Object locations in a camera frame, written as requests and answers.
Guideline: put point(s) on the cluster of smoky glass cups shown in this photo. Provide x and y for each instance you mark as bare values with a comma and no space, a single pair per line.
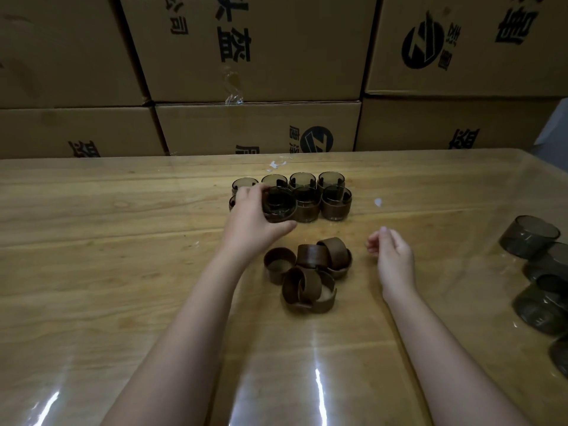
528,235

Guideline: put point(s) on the person's left hand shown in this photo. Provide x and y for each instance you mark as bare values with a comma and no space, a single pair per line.
248,230

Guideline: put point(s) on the person's right forearm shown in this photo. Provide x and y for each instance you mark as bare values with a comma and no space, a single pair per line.
443,359

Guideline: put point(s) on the smoky tinted glass cup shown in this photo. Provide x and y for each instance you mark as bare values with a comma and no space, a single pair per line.
274,179
302,178
307,195
336,193
279,201
331,177
231,203
244,182

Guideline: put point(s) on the person's left forearm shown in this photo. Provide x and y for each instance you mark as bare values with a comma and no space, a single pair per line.
177,341

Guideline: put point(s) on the pile of brown sleeve rings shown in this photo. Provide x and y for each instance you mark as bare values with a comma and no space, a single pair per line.
310,257

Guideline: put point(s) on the stack of brown cardboard boxes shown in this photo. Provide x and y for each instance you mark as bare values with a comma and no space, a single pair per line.
257,128

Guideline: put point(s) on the person's right hand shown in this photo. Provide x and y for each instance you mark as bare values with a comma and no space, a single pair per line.
395,266

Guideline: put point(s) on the white paper scrap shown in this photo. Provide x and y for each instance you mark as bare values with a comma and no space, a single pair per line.
275,165

